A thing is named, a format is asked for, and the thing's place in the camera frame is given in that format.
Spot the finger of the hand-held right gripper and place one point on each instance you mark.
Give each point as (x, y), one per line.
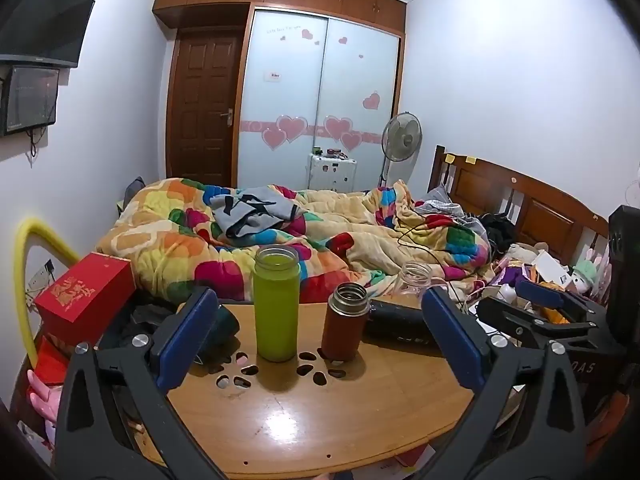
(542, 292)
(515, 321)

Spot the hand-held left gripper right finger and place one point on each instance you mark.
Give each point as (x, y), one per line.
(452, 341)

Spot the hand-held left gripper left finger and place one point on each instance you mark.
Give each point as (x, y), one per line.
(184, 336)

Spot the green cup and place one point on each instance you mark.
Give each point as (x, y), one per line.
(276, 310)

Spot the brown steel-rim cup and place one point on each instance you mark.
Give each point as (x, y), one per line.
(344, 327)

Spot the white box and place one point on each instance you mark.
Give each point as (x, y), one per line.
(550, 266)

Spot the purple cloth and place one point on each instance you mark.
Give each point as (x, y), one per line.
(512, 276)

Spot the plush rabbit toy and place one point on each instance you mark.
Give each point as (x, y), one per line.
(586, 272)

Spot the black cylindrical case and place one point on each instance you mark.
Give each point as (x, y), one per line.
(397, 321)

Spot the clear glass jar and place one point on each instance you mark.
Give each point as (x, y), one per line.
(414, 280)

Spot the black clothing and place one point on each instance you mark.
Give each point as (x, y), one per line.
(500, 232)

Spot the wooden bed headboard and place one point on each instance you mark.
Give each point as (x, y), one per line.
(542, 210)

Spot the colourful patterned blanket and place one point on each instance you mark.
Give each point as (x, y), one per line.
(165, 240)

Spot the red gift box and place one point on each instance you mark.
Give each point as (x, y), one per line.
(82, 292)

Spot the grey striped pillow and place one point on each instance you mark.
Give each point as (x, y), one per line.
(442, 202)

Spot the grey and black garment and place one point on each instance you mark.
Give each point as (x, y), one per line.
(250, 210)

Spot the pink plastic toy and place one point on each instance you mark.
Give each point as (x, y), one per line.
(44, 397)

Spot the yellow foam tube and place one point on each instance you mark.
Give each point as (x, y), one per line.
(22, 280)

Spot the small white cabinet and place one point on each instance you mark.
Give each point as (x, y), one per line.
(331, 174)

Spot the standing fan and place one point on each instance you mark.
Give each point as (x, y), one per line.
(401, 136)

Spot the brown wooden door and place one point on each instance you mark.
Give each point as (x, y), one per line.
(202, 105)

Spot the wardrobe with heart stickers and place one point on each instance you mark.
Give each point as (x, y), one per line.
(290, 90)

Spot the wall power socket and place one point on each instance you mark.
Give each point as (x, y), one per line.
(39, 280)

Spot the small wall monitor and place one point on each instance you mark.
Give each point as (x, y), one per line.
(30, 97)

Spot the black wall television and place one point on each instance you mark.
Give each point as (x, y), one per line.
(42, 25)

